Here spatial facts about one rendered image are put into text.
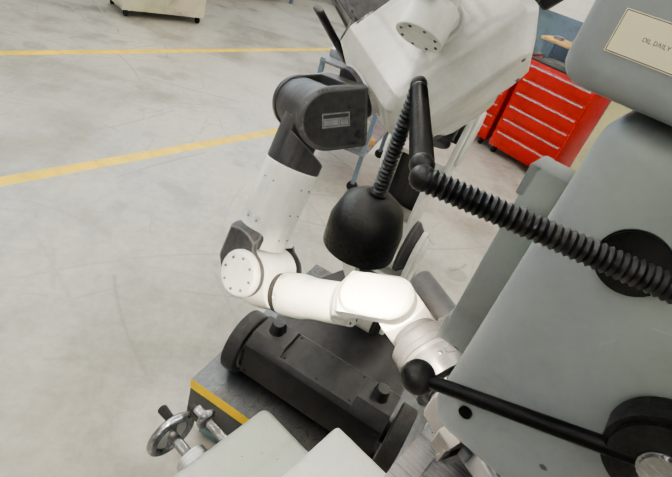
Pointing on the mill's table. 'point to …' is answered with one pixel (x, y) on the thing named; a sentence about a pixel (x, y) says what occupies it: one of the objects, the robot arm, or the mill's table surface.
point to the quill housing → (577, 316)
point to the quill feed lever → (413, 372)
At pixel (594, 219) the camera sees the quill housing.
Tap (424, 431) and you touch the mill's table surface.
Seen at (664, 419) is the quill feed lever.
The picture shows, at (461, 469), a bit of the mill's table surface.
